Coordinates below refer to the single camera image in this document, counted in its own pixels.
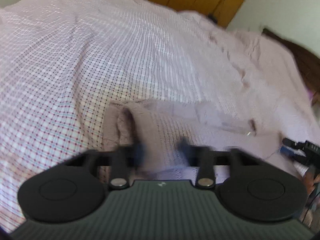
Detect person's right hand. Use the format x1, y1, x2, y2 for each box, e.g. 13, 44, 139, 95
302, 166, 319, 196

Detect pink checkered bed cover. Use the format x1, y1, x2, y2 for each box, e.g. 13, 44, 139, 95
1, 0, 319, 231

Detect dark wooden headboard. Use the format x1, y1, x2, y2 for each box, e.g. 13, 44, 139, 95
262, 28, 319, 93

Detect pink knitted small garment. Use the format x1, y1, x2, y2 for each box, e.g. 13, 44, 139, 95
103, 100, 259, 180

